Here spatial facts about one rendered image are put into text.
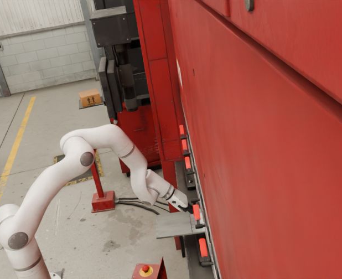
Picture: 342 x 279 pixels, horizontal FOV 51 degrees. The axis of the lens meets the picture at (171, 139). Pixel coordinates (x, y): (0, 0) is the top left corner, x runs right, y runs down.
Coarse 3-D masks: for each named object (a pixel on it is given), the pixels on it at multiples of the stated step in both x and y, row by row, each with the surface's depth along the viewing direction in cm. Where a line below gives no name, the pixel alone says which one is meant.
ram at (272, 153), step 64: (192, 0) 68; (192, 64) 92; (256, 64) 27; (192, 128) 142; (256, 128) 30; (320, 128) 17; (256, 192) 34; (320, 192) 18; (256, 256) 39; (320, 256) 19
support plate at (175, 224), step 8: (160, 216) 191; (168, 216) 190; (176, 216) 189; (184, 216) 188; (160, 224) 185; (168, 224) 184; (176, 224) 183; (184, 224) 183; (160, 232) 179; (168, 232) 179; (176, 232) 178; (184, 232) 177; (200, 232) 176
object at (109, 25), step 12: (96, 12) 261; (108, 12) 250; (120, 12) 239; (96, 24) 234; (108, 24) 235; (120, 24) 236; (96, 36) 237; (108, 36) 238; (120, 36) 239; (120, 48) 281; (120, 60) 286; (120, 72) 289; (132, 84) 296; (132, 96) 300; (132, 108) 304
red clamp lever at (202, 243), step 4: (200, 240) 126; (204, 240) 126; (200, 244) 126; (204, 244) 126; (200, 248) 126; (204, 248) 125; (204, 252) 125; (204, 256) 124; (204, 260) 124; (204, 264) 123; (208, 264) 123; (212, 264) 123
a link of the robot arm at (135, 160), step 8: (136, 152) 157; (128, 160) 156; (136, 160) 158; (144, 160) 162; (136, 168) 160; (144, 168) 162; (136, 176) 162; (144, 176) 161; (136, 184) 162; (144, 184) 161; (136, 192) 164; (144, 192) 162; (152, 192) 167; (144, 200) 165; (152, 200) 166
